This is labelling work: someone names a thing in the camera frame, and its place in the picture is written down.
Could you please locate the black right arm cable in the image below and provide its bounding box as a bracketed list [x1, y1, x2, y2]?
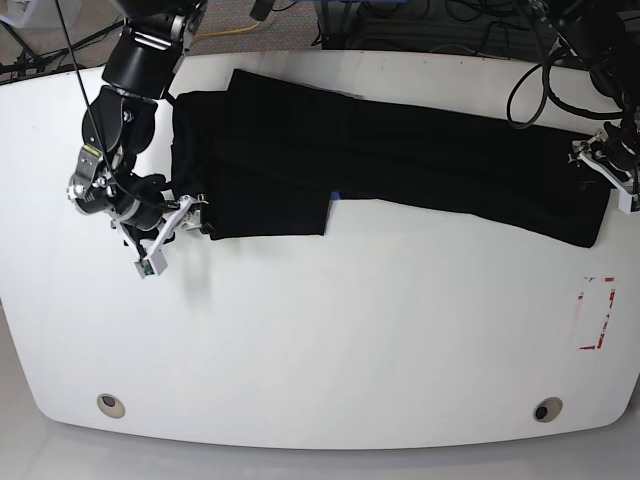
[54, 0, 121, 196]

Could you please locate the black T-shirt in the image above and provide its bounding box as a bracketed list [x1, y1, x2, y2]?
[171, 70, 611, 248]

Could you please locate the yellow cable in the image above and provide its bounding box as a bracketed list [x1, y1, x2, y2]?
[192, 19, 264, 44]

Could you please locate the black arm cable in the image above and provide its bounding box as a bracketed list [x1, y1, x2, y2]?
[505, 19, 621, 127]
[54, 0, 121, 196]

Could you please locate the left table grommet hole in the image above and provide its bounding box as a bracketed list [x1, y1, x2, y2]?
[96, 394, 126, 419]

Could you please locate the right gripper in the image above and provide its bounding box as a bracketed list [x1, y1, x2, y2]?
[67, 147, 208, 260]

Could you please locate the red tape rectangle marking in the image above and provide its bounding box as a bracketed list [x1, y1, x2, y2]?
[573, 277, 617, 351]

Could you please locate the table grommet hole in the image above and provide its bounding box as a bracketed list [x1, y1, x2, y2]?
[533, 397, 563, 423]
[96, 394, 126, 419]

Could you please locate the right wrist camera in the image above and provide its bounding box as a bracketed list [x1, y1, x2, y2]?
[134, 251, 167, 279]

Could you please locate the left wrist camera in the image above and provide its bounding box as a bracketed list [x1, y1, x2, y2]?
[617, 190, 640, 215]

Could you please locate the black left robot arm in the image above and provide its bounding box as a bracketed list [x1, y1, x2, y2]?
[514, 1, 639, 201]

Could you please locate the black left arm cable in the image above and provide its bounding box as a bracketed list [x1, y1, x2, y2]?
[505, 19, 621, 127]

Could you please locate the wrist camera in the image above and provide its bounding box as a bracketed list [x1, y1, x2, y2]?
[617, 190, 640, 215]
[134, 251, 167, 279]

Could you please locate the right table grommet hole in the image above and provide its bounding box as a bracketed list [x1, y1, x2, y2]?
[533, 397, 563, 423]

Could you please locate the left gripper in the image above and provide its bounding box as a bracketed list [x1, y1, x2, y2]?
[570, 119, 639, 198]

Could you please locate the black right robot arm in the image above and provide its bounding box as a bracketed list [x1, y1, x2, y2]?
[67, 1, 207, 272]

